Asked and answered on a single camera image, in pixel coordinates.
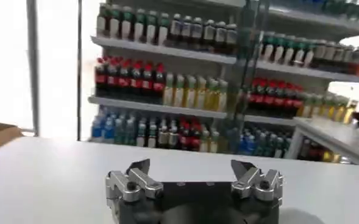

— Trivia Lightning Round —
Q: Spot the grey window frame post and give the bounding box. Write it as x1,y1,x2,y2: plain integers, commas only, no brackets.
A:
26,0,41,137

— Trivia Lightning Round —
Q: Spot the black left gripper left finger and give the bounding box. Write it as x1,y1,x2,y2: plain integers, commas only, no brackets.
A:
105,158,165,204

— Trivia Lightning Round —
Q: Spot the white table with legs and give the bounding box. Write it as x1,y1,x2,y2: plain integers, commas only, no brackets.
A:
285,116,359,167

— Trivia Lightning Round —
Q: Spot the shelf rack with drink bottles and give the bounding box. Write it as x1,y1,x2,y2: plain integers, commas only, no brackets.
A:
87,0,359,163

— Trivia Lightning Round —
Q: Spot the thin dark pole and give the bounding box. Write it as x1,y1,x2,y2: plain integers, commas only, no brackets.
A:
76,0,83,141

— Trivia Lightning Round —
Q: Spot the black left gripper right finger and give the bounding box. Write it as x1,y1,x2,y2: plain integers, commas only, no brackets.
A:
230,159,285,202

